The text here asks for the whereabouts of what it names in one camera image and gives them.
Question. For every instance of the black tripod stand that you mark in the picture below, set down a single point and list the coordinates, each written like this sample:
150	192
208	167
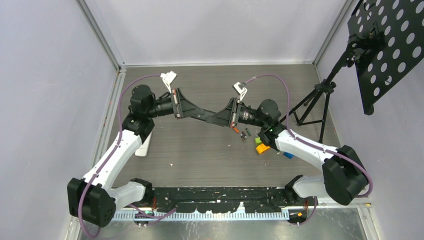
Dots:
318	96

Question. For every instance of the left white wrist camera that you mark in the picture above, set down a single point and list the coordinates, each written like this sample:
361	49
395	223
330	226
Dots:
167	79

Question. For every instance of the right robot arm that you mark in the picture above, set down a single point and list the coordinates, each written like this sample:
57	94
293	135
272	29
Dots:
343	177

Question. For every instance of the green battery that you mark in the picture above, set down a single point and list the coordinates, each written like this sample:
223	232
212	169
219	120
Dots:
248	132

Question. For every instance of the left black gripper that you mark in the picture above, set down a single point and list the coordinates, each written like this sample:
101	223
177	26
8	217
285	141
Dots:
184	108

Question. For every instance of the black perforated panel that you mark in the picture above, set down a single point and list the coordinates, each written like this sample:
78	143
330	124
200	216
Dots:
387	39

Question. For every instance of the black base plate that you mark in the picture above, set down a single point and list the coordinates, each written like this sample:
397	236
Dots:
168	198

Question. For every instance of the white remote control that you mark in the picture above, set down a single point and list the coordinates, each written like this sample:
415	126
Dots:
142	151

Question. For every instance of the orange block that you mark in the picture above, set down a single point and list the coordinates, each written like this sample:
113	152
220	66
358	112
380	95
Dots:
262	148

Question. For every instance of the lime green block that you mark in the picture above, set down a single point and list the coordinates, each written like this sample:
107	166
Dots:
257	141

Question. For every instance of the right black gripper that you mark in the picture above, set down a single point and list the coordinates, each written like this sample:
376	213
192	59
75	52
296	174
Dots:
228	116

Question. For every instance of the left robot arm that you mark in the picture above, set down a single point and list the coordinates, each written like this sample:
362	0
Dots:
92	199

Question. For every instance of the black remote control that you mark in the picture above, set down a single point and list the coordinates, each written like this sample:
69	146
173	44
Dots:
204	117

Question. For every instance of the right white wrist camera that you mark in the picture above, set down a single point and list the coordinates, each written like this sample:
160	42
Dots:
240	89

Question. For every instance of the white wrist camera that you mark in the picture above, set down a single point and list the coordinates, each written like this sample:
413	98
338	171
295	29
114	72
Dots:
167	79
240	89

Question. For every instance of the blue green striped block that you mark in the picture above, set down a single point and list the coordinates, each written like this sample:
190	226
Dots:
288	155

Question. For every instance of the aluminium frame rail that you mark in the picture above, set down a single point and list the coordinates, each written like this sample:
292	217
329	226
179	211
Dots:
232	211

